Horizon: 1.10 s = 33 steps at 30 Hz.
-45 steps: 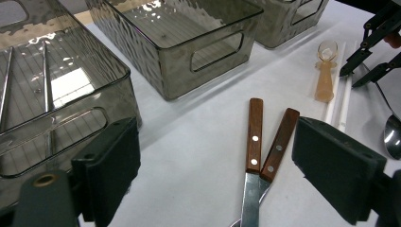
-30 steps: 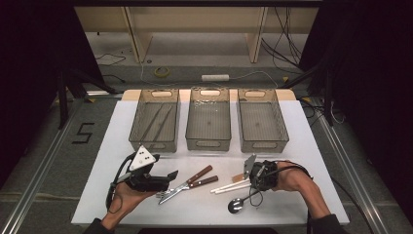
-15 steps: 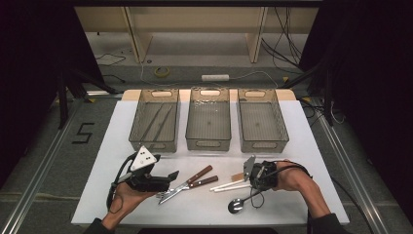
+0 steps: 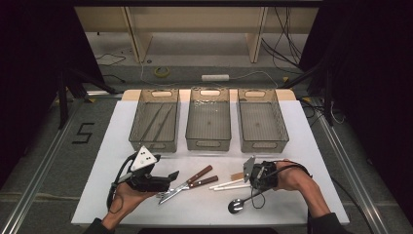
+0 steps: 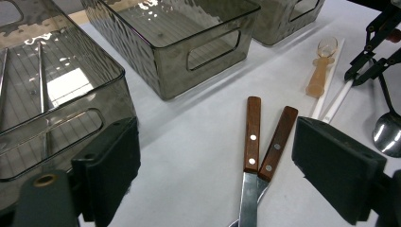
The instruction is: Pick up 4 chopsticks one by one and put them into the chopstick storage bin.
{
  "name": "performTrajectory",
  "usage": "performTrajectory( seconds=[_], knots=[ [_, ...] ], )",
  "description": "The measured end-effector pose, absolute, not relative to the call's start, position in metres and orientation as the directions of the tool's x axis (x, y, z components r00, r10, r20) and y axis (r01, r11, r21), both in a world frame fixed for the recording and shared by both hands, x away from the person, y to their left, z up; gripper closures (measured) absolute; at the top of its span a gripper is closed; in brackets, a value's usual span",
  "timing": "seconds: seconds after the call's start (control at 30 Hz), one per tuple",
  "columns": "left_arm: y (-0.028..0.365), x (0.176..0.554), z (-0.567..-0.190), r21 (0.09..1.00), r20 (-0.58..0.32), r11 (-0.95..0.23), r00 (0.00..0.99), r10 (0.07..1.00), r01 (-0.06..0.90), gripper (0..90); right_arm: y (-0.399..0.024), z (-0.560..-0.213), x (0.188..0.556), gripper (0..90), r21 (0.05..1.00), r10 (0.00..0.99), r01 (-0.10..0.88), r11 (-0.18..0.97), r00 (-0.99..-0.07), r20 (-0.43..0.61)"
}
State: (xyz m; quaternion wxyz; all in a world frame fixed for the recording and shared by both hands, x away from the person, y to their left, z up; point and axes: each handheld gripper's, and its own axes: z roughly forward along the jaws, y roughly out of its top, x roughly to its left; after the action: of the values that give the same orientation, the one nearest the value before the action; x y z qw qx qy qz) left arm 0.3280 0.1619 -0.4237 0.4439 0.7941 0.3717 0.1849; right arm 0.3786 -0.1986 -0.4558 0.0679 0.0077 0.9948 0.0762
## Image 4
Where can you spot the white table sheet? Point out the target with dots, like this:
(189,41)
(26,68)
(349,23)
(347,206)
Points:
(107,146)

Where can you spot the metal spoon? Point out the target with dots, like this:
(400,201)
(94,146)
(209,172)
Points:
(236,206)

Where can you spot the white power strip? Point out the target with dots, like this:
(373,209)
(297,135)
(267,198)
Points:
(215,77)

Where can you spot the yellow floor tape piece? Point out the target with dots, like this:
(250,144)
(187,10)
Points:
(91,100)
(285,79)

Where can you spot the person's right hand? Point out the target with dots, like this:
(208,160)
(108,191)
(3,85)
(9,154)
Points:
(292,178)

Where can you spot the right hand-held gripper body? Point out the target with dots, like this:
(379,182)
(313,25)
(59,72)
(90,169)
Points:
(264,175)

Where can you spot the yellow tape roll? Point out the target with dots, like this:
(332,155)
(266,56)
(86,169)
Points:
(161,72)

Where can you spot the person's left hand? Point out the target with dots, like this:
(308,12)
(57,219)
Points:
(125,200)

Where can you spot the light wooden shelf unit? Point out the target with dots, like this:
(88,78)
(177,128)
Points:
(195,19)

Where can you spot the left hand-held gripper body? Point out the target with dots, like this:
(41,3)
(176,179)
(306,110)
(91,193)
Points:
(142,161)

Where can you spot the black metal stand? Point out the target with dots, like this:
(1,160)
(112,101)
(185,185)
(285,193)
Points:
(328,97)
(63,104)

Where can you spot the metal floor rail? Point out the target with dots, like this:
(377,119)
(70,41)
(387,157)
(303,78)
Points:
(354,169)
(39,169)

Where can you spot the transparent grey plastic bin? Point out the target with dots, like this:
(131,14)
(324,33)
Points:
(208,122)
(261,123)
(156,123)

